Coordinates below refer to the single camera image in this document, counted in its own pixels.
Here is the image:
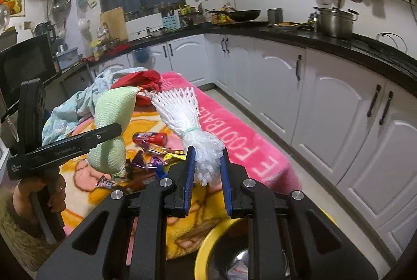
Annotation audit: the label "hanging steel bowl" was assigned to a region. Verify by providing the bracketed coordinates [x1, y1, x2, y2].
[52, 0, 71, 15]

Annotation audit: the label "glass pot lid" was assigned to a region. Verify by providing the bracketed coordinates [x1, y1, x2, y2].
[0, 3, 11, 31]

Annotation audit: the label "white foam fruit net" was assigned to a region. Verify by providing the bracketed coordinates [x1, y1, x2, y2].
[150, 87, 225, 187]

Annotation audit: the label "person's left forearm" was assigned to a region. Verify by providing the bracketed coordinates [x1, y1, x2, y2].
[0, 185, 44, 269]

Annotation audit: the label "purple yellow snack wrapper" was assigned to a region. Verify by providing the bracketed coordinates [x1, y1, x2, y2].
[141, 141, 187, 168]

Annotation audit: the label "steel stock pot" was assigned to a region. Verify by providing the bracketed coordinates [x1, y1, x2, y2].
[313, 7, 359, 40]

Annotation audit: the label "row of condiment bottles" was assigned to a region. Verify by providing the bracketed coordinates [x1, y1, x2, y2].
[181, 3, 235, 27]

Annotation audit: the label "black wok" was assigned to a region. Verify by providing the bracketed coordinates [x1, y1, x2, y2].
[208, 9, 262, 22]

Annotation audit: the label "fruit wall picture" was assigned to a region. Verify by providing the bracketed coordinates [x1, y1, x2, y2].
[0, 0, 26, 17]

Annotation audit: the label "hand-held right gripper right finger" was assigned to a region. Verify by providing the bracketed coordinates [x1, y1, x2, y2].
[219, 147, 379, 280]

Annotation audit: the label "blue knife holder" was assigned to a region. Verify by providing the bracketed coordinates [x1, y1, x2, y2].
[162, 15, 181, 31]

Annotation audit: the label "dark chocolate bar wrapper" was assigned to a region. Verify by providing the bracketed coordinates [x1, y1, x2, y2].
[96, 176, 122, 191]

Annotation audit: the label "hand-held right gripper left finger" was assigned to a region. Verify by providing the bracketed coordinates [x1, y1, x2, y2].
[36, 146, 197, 280]

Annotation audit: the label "blue plastic basket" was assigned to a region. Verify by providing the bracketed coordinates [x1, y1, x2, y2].
[55, 46, 79, 70]

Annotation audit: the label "light blue printed cloth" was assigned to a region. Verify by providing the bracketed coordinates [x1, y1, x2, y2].
[42, 68, 147, 144]

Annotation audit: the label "blue plastic basin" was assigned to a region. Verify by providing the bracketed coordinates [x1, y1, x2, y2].
[133, 48, 152, 64]

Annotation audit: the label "black microwave oven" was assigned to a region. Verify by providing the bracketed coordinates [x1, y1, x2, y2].
[0, 33, 57, 108]

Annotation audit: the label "red cloth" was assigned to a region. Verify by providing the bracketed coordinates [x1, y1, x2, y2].
[112, 69, 162, 106]

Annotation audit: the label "pink printed blanket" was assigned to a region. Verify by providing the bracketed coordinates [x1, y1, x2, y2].
[42, 72, 302, 263]

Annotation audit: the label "white kitchen cabinets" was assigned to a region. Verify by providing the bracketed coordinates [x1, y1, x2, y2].
[88, 33, 417, 261]

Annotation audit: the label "electric kettle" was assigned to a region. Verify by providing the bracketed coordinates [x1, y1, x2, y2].
[34, 21, 56, 43]

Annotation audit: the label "person's left hand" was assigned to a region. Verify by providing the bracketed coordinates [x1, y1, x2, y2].
[12, 174, 67, 223]

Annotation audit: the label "red snack tube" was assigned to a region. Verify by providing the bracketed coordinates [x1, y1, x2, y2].
[132, 132, 168, 144]

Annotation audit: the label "grey pot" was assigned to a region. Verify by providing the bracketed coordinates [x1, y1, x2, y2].
[0, 28, 18, 51]

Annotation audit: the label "plate with food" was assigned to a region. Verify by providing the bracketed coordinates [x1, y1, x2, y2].
[269, 21, 315, 30]

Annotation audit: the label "small steel pot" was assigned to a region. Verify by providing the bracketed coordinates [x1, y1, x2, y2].
[267, 8, 284, 25]

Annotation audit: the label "wooden cutting board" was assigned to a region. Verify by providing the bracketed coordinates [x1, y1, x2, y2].
[99, 7, 128, 41]

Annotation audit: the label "purple candy wrapper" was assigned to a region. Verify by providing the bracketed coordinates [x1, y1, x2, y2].
[130, 150, 147, 171]

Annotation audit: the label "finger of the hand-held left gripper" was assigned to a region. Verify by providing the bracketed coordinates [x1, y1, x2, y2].
[77, 123, 123, 151]

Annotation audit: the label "green foam fruit net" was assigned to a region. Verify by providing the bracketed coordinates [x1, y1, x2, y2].
[86, 86, 139, 175]

